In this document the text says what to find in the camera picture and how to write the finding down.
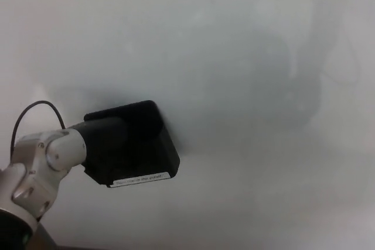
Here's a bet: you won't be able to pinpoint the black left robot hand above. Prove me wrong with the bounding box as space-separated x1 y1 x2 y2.
67 116 132 187

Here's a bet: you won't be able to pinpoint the grey whiteboard frame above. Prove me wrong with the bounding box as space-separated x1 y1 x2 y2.
35 222 63 250

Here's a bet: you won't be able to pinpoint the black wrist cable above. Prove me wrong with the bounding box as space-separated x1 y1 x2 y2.
10 100 67 155

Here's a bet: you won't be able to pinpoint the white whiteboard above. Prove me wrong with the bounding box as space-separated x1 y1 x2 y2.
0 0 375 250

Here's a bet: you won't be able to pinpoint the black magnetic marker holder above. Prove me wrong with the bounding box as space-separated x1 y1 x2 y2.
83 100 181 189

